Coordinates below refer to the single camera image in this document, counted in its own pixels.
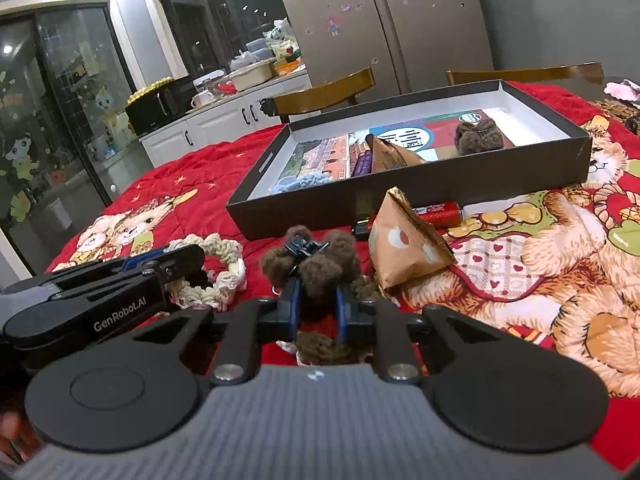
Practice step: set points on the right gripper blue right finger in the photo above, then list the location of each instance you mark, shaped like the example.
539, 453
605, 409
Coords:
346, 309

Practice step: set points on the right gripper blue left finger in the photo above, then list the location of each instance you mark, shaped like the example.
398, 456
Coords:
288, 310

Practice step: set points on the brown fuzzy hair claw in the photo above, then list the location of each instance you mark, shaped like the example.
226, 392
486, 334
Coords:
320, 265
482, 137

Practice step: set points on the brown snack packet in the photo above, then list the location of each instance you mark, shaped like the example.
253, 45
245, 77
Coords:
402, 246
388, 156

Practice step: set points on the light blue crochet scrunchie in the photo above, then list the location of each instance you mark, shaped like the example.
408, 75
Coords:
291, 183

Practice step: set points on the beige crochet scrunchie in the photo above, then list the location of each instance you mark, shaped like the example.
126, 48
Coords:
214, 287

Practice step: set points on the purple tube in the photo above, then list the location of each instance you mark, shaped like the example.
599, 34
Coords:
363, 164

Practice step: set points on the red lighter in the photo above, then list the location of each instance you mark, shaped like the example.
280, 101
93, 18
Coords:
441, 216

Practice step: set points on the black shallow cardboard box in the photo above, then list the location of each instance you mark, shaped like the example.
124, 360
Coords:
547, 151

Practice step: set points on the colourful textbook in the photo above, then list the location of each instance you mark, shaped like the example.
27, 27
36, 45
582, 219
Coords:
432, 138

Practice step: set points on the white kitchen cabinet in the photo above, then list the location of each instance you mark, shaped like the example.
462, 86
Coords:
225, 120

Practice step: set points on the left wooden chair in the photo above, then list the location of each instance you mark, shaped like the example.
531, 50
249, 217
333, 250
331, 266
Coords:
316, 99

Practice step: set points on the wooden chair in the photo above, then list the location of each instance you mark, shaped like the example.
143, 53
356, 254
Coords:
316, 99
592, 72

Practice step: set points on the white mug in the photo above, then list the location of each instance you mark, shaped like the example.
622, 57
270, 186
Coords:
202, 98

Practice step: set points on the beige plastic basin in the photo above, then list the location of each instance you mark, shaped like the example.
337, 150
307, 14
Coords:
252, 75

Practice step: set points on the black microwave oven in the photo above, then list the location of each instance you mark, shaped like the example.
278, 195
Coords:
159, 105

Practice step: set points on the red teddy bear blanket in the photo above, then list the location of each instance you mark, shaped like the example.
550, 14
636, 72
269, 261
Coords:
556, 268

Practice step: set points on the silver double door refrigerator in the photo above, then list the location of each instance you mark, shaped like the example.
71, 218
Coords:
409, 45

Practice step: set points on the wooden bead trivet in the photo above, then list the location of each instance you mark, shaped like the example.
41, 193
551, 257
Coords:
626, 114

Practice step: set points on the right wooden chair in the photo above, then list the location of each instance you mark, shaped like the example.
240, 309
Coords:
592, 72

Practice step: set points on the pink cloth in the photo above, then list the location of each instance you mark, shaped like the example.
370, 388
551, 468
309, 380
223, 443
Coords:
626, 91

